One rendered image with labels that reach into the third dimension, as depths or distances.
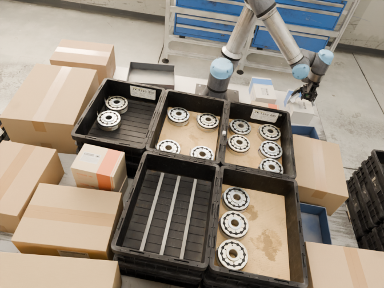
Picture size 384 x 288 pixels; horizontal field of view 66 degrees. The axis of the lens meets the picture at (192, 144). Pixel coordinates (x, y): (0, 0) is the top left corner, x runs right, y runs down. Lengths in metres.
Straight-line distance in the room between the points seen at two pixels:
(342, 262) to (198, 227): 0.48
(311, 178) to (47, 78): 1.29
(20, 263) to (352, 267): 1.02
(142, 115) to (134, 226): 0.57
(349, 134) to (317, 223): 1.81
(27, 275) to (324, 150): 1.24
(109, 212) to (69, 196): 0.16
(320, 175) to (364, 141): 1.80
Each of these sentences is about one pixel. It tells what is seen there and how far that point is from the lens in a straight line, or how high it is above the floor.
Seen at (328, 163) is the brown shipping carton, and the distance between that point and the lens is 1.43.
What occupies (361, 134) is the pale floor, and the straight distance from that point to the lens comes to 3.20.
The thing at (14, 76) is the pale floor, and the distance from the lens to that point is 3.29.
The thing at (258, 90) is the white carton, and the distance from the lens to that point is 1.78.
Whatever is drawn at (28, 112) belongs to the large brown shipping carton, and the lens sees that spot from 1.43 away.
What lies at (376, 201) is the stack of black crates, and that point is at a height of 0.47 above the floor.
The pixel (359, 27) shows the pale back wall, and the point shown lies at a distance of 4.37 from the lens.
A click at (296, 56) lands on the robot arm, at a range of 1.48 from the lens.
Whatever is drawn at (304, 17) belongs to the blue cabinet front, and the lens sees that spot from 3.15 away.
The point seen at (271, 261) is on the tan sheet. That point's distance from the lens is 1.11.
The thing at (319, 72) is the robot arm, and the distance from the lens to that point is 1.65.
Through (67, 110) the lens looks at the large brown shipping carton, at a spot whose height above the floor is 0.90.
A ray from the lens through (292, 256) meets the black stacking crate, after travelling 1.11.
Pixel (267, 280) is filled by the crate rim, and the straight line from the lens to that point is 0.97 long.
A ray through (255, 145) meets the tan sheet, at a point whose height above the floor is 0.83.
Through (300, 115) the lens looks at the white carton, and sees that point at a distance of 1.76.
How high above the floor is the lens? 1.81
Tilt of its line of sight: 48 degrees down
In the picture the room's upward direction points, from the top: 10 degrees clockwise
